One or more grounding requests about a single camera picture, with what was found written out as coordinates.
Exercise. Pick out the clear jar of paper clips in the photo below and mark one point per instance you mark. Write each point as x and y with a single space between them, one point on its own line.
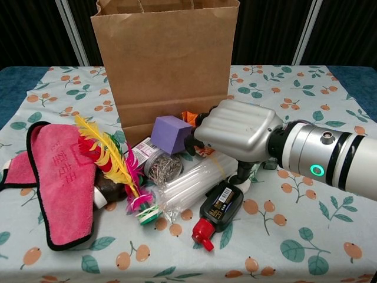
163 171

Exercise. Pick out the black ink bottle red cap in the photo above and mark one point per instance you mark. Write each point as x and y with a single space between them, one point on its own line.
221 203

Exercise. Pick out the floral print tablecloth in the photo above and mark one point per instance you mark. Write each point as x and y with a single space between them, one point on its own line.
294 224

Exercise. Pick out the white bottle green print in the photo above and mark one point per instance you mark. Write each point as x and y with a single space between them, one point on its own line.
243 184

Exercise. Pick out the pink towel black trim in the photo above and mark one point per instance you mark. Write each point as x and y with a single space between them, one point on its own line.
64 191

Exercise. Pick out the brown bottle white cap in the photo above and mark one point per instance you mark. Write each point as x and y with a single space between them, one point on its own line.
113 190

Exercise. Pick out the colourful feather shuttlecock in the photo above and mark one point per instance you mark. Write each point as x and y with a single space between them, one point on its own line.
117 168

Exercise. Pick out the brown paper bag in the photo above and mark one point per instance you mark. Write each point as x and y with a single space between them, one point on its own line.
165 73

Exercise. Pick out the purple foam cube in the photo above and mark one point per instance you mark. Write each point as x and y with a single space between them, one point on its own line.
171 135

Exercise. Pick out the orange crumpled snack wrapper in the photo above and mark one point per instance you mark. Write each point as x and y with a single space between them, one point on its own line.
188 116

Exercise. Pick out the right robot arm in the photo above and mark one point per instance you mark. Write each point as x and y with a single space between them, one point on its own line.
324 153

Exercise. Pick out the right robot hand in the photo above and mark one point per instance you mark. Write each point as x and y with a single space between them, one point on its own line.
235 129

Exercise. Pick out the black partition panel white frame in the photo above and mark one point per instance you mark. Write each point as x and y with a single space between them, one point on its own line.
29 29
265 29
347 29
87 35

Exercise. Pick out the bundle of transparent straws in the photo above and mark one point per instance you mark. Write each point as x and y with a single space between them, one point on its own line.
182 188

